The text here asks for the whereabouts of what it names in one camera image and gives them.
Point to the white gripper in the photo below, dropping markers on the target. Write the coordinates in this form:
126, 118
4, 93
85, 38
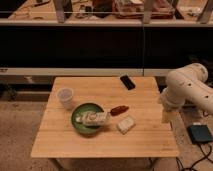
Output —
169, 115

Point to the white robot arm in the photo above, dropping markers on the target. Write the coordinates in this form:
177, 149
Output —
186, 83

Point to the black power box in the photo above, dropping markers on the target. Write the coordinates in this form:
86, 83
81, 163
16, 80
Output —
199, 134

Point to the white sponge block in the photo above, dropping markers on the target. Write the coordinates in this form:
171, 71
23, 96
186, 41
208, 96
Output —
126, 124

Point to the brown sausage-shaped object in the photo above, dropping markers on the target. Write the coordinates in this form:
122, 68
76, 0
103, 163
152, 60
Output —
118, 110

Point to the white tube in bowl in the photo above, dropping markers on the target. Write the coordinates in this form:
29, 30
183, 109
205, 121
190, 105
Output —
91, 118

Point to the green bowl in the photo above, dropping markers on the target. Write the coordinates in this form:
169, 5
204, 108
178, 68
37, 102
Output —
80, 128

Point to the wooden table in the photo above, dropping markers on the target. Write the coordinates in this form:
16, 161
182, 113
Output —
150, 137

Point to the grey shelf rack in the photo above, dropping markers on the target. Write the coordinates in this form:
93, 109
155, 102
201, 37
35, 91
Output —
103, 37

